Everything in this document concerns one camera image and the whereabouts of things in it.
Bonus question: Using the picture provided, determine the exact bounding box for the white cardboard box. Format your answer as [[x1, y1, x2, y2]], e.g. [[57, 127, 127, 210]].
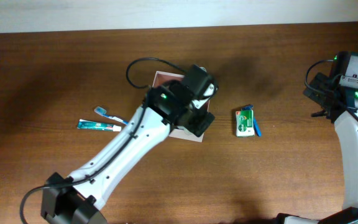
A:
[[152, 71, 204, 142]]

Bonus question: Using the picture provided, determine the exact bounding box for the blue white toothbrush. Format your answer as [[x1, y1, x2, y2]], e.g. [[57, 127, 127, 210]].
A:
[[94, 106, 128, 125]]

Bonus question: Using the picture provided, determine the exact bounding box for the green white toothpaste tube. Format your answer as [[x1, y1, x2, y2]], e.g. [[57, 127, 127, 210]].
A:
[[77, 119, 122, 132]]

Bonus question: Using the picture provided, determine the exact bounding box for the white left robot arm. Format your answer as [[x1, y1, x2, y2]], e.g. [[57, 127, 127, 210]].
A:
[[40, 65, 218, 223]]

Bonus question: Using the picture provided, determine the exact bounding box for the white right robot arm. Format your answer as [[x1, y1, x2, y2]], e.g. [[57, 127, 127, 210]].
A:
[[303, 51, 358, 223]]

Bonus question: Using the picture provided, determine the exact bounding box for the green white soap box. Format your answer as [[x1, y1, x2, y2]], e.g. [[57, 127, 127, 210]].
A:
[[236, 110, 255, 138]]

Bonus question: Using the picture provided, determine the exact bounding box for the blue razor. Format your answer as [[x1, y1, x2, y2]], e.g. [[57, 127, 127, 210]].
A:
[[242, 105, 262, 137]]

